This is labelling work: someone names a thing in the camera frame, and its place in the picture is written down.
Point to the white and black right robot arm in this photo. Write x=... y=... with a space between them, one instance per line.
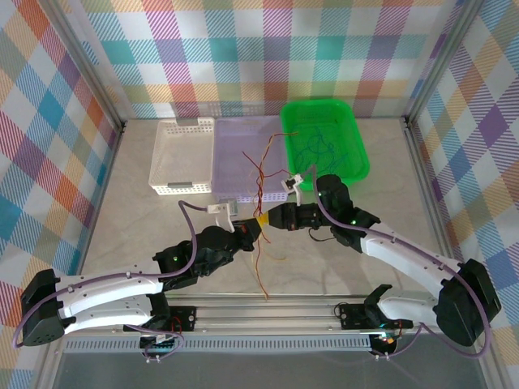
x=405 y=255

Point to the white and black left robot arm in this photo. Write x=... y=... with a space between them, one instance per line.
x=109 y=291

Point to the purple perforated plastic basket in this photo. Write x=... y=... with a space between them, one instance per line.
x=235 y=162

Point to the green mesh plastic basket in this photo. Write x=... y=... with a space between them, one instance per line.
x=348 y=133

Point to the white perforated plastic basket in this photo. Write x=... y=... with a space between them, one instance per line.
x=180 y=154

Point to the controller board with green terminals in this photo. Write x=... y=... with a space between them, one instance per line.
x=160 y=343

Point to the controller board with orange part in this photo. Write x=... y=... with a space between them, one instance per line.
x=385 y=339

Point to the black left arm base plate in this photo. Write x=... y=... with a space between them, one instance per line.
x=184 y=318

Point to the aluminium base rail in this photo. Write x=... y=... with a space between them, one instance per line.
x=263 y=312

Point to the aluminium table edge rail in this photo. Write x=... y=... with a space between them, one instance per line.
x=101 y=202
x=425 y=170

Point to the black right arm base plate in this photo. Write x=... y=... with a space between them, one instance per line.
x=350 y=316

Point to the aluminium frame post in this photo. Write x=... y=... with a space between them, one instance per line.
x=85 y=61
x=440 y=61

